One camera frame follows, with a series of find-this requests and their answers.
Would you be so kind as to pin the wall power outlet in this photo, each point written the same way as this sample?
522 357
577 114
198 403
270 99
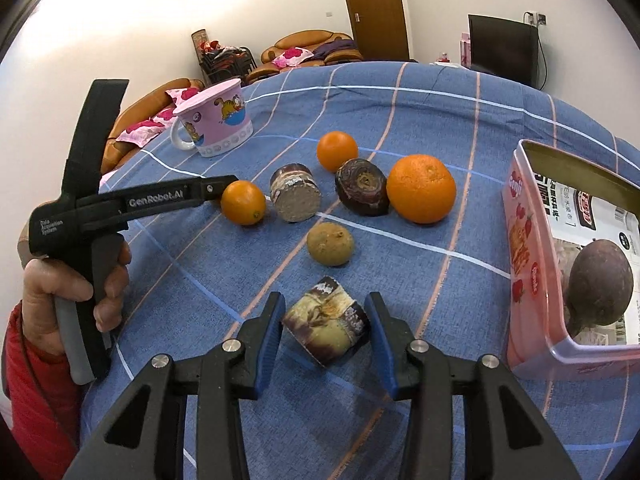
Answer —
537 18

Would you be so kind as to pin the black television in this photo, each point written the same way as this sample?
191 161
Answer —
502 47

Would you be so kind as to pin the dark water chestnut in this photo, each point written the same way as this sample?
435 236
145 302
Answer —
362 187

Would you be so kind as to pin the purple blanket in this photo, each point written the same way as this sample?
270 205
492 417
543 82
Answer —
340 51

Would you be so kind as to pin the purple passion fruit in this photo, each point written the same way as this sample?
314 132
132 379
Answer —
600 285

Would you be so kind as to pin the person's left forearm red sleeve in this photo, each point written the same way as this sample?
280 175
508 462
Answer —
35 400

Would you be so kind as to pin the pink tin box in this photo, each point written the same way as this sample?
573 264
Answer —
525 260

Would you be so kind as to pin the person's left hand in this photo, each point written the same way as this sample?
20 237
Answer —
42 285

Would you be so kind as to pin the small red toy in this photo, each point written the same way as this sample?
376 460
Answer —
442 58

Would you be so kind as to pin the pink cartoon mug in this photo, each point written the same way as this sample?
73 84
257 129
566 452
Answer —
220 120

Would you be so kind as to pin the brown wooden door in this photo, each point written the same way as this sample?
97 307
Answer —
372 10

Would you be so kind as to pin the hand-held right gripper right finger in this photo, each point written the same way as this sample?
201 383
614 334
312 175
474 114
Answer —
382 355

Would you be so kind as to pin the small orange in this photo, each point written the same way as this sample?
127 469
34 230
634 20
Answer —
337 151
243 203

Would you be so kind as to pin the pink carton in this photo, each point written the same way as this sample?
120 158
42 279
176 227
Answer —
465 49

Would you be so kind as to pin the large orange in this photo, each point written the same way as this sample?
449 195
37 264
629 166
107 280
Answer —
421 189

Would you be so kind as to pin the black rack with clothes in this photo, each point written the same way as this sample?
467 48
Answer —
227 62

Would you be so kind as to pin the tall patterned box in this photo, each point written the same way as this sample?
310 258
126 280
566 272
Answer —
199 40

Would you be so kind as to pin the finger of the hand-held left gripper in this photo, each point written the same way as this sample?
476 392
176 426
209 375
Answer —
215 187

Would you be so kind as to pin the brown longan fruit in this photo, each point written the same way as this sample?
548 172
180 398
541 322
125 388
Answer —
330 245

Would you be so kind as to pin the brown leather sofa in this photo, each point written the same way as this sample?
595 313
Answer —
300 40
135 105

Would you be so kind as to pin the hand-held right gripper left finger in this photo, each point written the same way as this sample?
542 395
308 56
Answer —
269 345

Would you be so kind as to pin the pink floral pillow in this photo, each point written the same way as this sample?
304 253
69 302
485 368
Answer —
185 95
142 129
289 56

